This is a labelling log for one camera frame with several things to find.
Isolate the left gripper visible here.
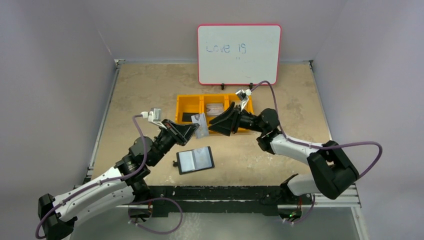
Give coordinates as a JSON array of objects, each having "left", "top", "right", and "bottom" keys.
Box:
[{"left": 149, "top": 119, "right": 199, "bottom": 166}]

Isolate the silver VIP diamond card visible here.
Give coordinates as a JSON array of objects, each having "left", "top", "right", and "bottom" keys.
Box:
[{"left": 191, "top": 113, "right": 209, "bottom": 139}]

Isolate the black leather card holder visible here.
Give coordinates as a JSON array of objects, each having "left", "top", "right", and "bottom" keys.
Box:
[{"left": 172, "top": 146, "right": 215, "bottom": 175}]

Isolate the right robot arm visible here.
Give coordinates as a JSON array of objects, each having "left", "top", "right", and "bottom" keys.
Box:
[{"left": 208, "top": 103, "right": 360, "bottom": 204}]

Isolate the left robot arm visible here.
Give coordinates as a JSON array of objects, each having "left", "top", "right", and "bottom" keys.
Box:
[{"left": 35, "top": 115, "right": 199, "bottom": 240}]

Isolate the black card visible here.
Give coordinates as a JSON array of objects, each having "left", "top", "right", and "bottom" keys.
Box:
[{"left": 181, "top": 112, "right": 197, "bottom": 122}]

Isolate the left yellow bin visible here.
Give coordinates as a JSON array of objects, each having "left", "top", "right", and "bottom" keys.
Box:
[{"left": 175, "top": 94, "right": 201, "bottom": 124}]

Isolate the pink framed whiteboard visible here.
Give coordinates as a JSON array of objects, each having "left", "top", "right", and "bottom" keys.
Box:
[{"left": 197, "top": 23, "right": 283, "bottom": 85}]

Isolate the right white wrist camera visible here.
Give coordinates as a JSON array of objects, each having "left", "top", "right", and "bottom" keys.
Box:
[{"left": 235, "top": 88, "right": 252, "bottom": 112}]

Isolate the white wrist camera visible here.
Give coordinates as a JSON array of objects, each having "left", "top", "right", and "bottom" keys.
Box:
[
  {"left": 235, "top": 88, "right": 252, "bottom": 112},
  {"left": 140, "top": 107, "right": 165, "bottom": 128}
]

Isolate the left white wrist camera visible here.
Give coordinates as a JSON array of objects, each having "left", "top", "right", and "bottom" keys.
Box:
[{"left": 140, "top": 107, "right": 165, "bottom": 128}]

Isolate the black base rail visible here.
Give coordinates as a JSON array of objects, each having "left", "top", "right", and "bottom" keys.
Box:
[{"left": 129, "top": 182, "right": 313, "bottom": 219}]

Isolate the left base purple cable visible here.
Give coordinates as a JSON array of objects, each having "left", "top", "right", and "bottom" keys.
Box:
[{"left": 127, "top": 197, "right": 184, "bottom": 235}]

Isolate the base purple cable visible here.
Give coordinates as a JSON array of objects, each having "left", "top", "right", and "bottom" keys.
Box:
[
  {"left": 281, "top": 195, "right": 316, "bottom": 227},
  {"left": 127, "top": 197, "right": 184, "bottom": 235}
]

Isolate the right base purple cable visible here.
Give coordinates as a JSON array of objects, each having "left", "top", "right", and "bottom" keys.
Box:
[{"left": 281, "top": 195, "right": 316, "bottom": 227}]

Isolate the aluminium frame rail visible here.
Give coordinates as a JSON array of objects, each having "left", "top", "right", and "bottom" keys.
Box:
[{"left": 67, "top": 185, "right": 362, "bottom": 209}]

